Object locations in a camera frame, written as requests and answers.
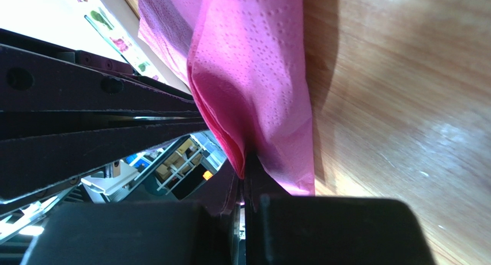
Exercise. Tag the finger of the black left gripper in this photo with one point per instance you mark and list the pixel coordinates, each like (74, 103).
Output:
(37, 76)
(49, 163)

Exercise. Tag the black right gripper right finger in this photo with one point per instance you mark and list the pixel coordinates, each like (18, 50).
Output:
(284, 229)

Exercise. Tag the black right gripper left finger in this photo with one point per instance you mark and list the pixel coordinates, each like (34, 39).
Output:
(196, 230)

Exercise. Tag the magenta paper napkin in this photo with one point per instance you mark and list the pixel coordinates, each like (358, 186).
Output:
(244, 63)

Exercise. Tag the floral placemat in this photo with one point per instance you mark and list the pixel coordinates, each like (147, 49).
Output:
(116, 22)

